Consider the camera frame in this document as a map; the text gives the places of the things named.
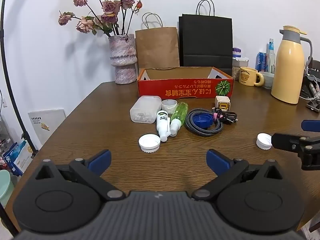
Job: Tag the translucent plastic container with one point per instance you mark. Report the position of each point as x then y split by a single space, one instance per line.
145 108

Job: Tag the white box on floor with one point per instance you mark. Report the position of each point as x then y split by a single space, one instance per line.
47 120

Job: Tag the white wall socket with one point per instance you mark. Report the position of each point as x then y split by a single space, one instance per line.
3 102

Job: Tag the white spray bottle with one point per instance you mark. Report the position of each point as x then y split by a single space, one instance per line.
162 122

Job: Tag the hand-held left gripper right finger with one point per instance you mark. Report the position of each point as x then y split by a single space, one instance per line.
217 160

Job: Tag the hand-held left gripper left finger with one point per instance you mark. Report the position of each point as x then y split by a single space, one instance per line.
101 160

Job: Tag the pink textured ceramic vase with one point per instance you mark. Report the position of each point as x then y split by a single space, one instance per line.
123 60

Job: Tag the blue and white package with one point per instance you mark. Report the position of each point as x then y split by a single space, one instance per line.
15 155

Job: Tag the red cardboard box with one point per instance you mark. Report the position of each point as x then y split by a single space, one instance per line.
185 90

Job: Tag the blue bottle cap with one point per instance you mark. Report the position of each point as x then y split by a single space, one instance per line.
202 121

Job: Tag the white ribbed lid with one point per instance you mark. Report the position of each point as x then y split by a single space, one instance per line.
263 141
149 143

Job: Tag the bunch of dried roses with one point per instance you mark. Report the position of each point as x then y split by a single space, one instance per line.
110 7

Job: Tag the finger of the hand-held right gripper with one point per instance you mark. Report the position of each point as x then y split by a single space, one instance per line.
287 142
310 125

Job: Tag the clear container of grains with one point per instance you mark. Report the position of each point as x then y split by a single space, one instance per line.
236 71

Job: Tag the pale green bin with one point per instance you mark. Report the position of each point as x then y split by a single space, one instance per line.
5 187

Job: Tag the white ceramic bowl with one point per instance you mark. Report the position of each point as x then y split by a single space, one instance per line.
267 80

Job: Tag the yellow bear mug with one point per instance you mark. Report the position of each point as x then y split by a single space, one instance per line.
247 76

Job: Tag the green spray bottle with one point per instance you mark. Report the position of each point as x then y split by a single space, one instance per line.
180 112

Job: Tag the yellow thermos jug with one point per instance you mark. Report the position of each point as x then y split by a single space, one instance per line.
287 75

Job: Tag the clear bottle with blue label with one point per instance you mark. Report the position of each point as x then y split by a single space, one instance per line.
270 55

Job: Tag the black paper bag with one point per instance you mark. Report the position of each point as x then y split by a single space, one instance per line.
205 40

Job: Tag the white cube charger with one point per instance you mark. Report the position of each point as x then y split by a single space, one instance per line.
222 103

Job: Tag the brown paper bag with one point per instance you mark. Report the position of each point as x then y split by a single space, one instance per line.
157 47

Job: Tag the jar with purple lid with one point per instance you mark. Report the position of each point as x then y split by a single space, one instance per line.
236 53

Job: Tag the small white plastic cup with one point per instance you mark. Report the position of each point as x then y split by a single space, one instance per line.
169 106

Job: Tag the black lamp stand pole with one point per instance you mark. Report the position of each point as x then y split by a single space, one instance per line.
25 136

